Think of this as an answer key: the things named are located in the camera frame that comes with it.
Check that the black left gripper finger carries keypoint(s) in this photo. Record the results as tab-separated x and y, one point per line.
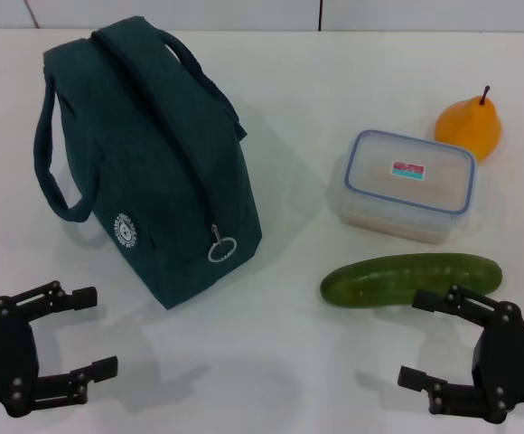
79	298
101	368

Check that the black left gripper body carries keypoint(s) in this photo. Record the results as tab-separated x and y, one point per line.
4	352

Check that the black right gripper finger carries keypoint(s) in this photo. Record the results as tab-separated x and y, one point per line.
429	300
415	379

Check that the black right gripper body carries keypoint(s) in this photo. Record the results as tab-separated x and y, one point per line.
510	361

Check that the green cucumber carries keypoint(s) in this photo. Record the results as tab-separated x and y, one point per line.
379	282

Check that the clear lunch box blue lid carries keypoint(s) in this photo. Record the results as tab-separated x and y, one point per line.
402	194

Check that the dark teal insulated lunch bag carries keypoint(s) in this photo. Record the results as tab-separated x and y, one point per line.
153	158

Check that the orange pear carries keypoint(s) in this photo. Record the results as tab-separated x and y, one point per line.
467	124

